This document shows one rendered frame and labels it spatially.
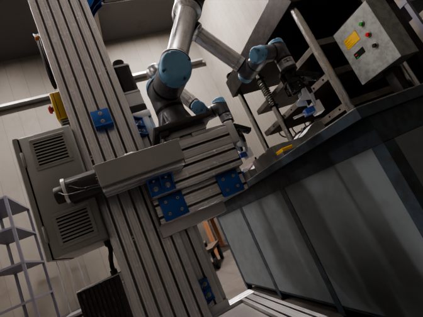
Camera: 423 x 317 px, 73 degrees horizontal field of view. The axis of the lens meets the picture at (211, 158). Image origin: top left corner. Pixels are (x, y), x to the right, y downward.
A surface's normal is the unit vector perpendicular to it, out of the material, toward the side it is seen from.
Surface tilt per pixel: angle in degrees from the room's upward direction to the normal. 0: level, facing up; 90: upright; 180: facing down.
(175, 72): 96
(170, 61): 96
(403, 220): 90
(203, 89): 90
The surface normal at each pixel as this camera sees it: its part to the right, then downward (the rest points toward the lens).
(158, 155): 0.22, -0.31
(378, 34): -0.88, 0.32
